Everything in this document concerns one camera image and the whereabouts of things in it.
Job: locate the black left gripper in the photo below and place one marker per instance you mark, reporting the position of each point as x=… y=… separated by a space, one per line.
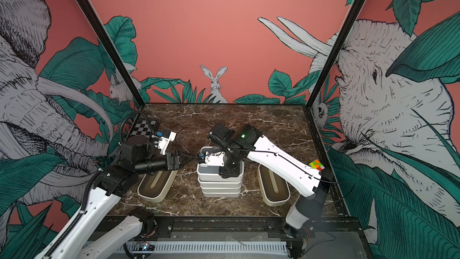
x=173 y=162

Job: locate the white box bamboo lid front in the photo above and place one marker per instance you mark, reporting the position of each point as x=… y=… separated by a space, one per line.
x=222 y=195

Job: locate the black white checkerboard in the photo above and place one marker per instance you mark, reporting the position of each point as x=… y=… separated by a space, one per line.
x=142 y=128

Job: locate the black corner post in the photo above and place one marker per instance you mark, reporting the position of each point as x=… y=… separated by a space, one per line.
x=103 y=36
x=333 y=55

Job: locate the white box grey lid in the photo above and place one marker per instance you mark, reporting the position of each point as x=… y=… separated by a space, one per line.
x=212 y=173
x=220 y=184

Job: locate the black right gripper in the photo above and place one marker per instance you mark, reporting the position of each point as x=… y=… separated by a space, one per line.
x=226 y=174

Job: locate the black left corner post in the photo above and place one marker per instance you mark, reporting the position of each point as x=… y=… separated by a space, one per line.
x=103 y=36

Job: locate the colourful puzzle cube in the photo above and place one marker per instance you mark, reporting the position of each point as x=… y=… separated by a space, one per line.
x=316 y=164

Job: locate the cream box dark lid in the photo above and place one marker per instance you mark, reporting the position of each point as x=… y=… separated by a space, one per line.
x=274 y=189
x=154 y=188

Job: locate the black right corner post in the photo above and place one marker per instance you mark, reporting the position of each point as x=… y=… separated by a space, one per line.
x=333 y=55

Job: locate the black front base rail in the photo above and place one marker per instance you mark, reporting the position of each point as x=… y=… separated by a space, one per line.
x=161 y=227

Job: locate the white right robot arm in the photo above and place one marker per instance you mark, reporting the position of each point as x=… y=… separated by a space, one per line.
x=311 y=180

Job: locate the white perforated cable duct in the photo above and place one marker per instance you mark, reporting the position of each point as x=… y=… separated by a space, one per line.
x=201 y=247

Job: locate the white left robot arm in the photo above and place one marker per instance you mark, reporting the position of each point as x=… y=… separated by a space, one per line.
x=104 y=190

